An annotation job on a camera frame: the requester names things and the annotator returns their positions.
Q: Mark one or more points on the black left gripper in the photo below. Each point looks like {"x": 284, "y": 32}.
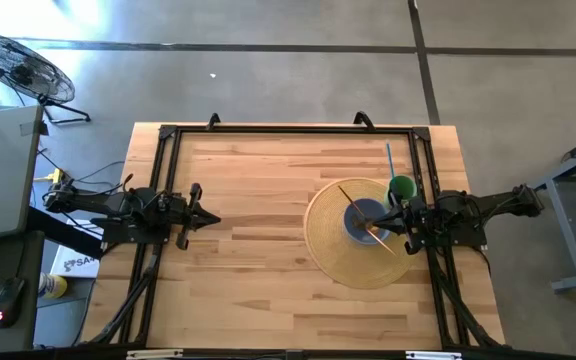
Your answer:
{"x": 178, "y": 215}

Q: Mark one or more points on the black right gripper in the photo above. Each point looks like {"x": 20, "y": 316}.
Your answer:
{"x": 413, "y": 220}

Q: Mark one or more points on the gold metal fork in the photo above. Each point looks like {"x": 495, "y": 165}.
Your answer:
{"x": 383, "y": 242}

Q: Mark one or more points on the green plastic cup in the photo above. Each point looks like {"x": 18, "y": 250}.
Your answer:
{"x": 405, "y": 186}

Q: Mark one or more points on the blue-grey bowl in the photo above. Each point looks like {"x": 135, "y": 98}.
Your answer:
{"x": 355, "y": 220}

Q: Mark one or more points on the gold metal spoon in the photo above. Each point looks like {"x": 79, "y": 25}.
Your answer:
{"x": 350, "y": 201}

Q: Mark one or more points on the blue drinking straw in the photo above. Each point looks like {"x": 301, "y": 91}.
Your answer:
{"x": 389, "y": 160}

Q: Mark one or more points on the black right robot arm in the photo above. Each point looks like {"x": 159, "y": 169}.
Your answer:
{"x": 493, "y": 205}

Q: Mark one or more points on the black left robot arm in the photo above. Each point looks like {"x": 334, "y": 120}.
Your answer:
{"x": 113, "y": 205}

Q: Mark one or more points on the round woven straw placemat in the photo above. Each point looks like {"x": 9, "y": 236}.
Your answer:
{"x": 328, "y": 250}

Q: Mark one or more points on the black clamp hook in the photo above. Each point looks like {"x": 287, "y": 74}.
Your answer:
{"x": 364, "y": 119}
{"x": 213, "y": 120}

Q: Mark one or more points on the white printed cardboard box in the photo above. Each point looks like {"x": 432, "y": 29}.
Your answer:
{"x": 75, "y": 264}

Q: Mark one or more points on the yellow power plug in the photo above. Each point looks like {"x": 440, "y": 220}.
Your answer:
{"x": 57, "y": 176}

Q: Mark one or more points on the yellow and white bottle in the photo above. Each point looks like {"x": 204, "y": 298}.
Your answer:
{"x": 54, "y": 286}

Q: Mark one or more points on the black computer mouse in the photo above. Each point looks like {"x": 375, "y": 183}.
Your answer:
{"x": 8, "y": 300}

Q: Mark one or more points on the black floor fan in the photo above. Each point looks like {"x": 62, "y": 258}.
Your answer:
{"x": 18, "y": 67}

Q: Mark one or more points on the black metal table frame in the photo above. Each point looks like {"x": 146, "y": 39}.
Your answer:
{"x": 293, "y": 130}

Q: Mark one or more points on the white bracket strip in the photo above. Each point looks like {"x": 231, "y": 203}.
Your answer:
{"x": 433, "y": 355}
{"x": 153, "y": 354}

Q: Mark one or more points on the grey metal table frame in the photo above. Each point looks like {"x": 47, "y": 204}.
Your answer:
{"x": 565, "y": 225}

